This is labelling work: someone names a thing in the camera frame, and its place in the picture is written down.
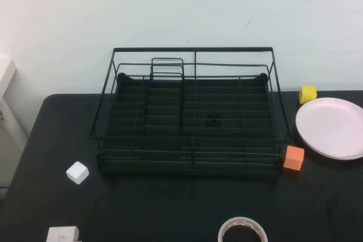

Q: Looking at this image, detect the white cube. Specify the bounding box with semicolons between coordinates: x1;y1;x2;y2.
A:
65;161;90;186

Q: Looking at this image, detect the orange cube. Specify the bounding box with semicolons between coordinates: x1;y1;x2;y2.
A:
282;145;305;172

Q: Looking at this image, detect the yellow cube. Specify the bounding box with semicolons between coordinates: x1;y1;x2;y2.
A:
298;85;318;104

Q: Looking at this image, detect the pink round plate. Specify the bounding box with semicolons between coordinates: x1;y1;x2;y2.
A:
295;97;363;161

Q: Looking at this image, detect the black wire dish rack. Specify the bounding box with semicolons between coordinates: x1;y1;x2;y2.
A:
89;46;293;175

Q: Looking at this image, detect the white cabinet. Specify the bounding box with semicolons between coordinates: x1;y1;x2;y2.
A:
0;60;29;188

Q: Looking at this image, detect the black metal rail frame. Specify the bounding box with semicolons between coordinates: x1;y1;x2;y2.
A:
97;72;284;181

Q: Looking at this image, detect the white adhesive tape roll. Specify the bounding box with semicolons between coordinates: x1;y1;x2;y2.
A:
217;216;269;242

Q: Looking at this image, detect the white plug charger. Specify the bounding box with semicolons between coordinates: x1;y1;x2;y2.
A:
45;226;81;242

